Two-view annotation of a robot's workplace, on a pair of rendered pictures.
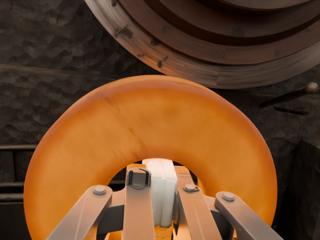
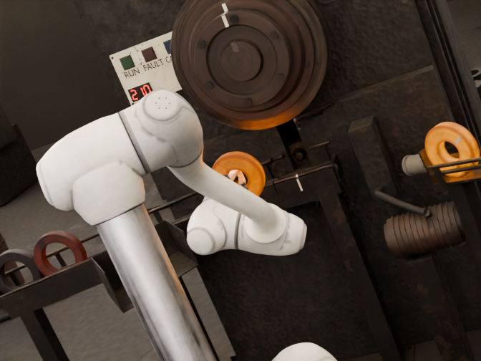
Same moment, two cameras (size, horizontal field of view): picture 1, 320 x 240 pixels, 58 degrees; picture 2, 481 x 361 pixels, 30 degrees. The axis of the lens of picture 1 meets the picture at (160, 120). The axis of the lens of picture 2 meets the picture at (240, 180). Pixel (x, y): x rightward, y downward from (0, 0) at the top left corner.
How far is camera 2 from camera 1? 2.37 m
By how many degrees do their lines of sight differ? 25
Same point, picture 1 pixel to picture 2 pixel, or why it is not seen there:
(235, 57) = (274, 112)
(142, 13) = (230, 113)
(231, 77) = (280, 118)
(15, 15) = not seen: hidden behind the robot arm
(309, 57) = (309, 95)
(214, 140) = (239, 163)
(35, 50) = not seen: hidden behind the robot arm
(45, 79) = (209, 147)
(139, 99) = (222, 161)
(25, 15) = not seen: hidden behind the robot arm
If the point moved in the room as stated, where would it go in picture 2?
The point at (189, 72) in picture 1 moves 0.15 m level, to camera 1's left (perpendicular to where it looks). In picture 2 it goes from (262, 124) to (219, 137)
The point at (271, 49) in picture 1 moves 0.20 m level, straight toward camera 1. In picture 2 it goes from (287, 102) to (248, 130)
